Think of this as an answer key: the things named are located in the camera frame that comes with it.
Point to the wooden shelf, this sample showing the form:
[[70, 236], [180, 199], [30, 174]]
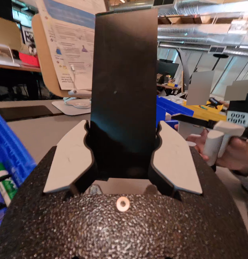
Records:
[[24, 68]]

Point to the large yellow plastic bin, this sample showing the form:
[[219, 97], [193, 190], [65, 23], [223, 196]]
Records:
[[206, 114]]

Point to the black desk panel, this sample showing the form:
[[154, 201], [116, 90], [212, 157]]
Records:
[[22, 113]]

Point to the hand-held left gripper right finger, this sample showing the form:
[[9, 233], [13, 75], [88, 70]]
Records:
[[176, 161]]

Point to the cardboard box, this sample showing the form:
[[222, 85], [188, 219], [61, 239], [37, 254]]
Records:
[[6, 32]]

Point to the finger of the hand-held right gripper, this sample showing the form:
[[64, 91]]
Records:
[[188, 131]]

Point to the red plastic bin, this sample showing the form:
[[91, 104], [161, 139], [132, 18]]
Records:
[[28, 59]]

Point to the silver ventilation duct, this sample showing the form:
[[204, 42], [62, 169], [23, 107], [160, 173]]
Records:
[[196, 32]]

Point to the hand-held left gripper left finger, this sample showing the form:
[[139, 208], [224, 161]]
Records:
[[69, 159]]

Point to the black white code sign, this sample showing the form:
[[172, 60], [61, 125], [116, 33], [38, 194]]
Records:
[[28, 36]]

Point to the black wall screen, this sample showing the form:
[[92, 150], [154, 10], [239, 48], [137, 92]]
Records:
[[168, 68]]

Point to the person's right hand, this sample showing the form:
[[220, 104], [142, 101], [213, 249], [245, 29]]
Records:
[[237, 155]]

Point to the black bin divider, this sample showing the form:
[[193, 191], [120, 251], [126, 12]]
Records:
[[124, 81]]

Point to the printed paper sheets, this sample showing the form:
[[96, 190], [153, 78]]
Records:
[[71, 50]]

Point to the black curved document stand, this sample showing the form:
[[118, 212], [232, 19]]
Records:
[[185, 66]]

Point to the green white marker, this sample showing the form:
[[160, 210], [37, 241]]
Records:
[[6, 186]]

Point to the grey desk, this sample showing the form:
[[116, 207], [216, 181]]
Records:
[[41, 133]]

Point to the wooden document stand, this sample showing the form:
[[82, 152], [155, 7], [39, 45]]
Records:
[[44, 76]]

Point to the black floor lamp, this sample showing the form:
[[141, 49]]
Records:
[[220, 55]]

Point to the black handheld device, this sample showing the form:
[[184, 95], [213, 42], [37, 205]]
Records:
[[215, 102]]

